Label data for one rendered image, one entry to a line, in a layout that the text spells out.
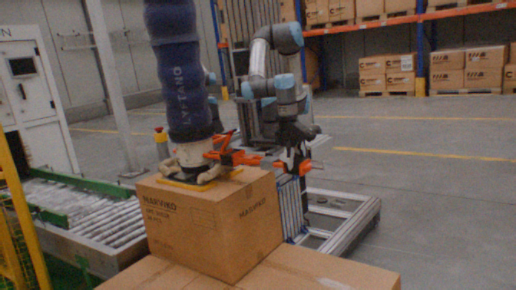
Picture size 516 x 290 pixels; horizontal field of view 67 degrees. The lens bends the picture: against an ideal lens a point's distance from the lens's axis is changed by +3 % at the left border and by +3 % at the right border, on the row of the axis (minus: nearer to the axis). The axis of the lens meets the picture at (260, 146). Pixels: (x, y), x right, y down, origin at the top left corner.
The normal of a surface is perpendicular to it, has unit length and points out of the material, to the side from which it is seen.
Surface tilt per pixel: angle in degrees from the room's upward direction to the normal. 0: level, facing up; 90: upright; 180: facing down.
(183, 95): 70
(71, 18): 90
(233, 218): 90
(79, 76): 90
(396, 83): 91
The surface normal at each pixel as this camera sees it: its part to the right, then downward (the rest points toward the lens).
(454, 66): -0.60, 0.29
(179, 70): 0.18, 0.03
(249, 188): 0.78, 0.07
